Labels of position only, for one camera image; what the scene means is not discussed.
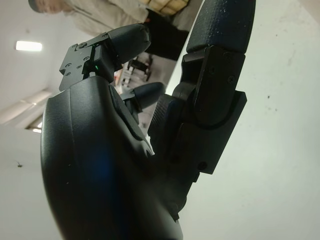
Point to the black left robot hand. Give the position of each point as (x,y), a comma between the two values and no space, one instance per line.
(100,175)

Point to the wooden crate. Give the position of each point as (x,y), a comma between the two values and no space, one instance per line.
(162,4)

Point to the ceiling light panel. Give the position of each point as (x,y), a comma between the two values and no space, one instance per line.
(28,46)

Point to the person in beige jacket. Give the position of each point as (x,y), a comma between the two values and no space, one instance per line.
(100,15)

